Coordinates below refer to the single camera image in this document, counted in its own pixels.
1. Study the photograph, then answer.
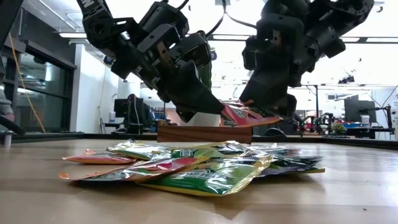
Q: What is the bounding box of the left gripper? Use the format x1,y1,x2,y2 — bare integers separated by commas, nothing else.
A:
111,2,224,124

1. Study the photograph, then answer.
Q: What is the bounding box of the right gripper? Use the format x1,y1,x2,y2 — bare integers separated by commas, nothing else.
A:
239,0,324,118

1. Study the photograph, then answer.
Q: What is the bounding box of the red pink snack packet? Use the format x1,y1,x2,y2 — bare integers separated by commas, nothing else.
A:
220,101,283,128

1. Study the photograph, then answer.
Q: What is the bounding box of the green yellow lemon tea bag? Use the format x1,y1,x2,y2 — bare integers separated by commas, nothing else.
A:
138,155,274,197
170,140,249,159
107,139,172,161
257,148,326,177

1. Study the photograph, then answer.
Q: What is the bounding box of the white hexagonal plant pot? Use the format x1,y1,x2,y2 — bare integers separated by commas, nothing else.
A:
186,112,221,128

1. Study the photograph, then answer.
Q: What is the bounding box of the green cactus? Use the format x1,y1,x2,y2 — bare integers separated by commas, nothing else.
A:
198,60,213,91

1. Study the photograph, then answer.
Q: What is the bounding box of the brown wooden compartment tray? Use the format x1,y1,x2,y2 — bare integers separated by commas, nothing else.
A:
157,119,253,144

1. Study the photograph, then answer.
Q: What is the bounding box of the small potted plant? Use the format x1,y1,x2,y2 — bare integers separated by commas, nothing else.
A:
331,123,346,135

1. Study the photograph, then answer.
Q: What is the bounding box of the black computer monitor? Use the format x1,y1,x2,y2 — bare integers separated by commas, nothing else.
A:
113,98,146,125
344,98,377,124

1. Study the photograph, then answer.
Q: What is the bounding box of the black ceiling spotlight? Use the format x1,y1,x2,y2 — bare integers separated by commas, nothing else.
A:
337,74,356,85

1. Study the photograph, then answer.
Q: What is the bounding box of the dark glass partition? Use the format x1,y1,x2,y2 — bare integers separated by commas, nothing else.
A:
0,37,77,133

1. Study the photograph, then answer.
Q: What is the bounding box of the grey cylindrical foot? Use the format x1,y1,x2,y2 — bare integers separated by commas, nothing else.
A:
2,130,14,147

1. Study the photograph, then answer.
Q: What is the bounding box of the yellow hanging cable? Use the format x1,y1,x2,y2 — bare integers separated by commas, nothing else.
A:
8,32,47,134

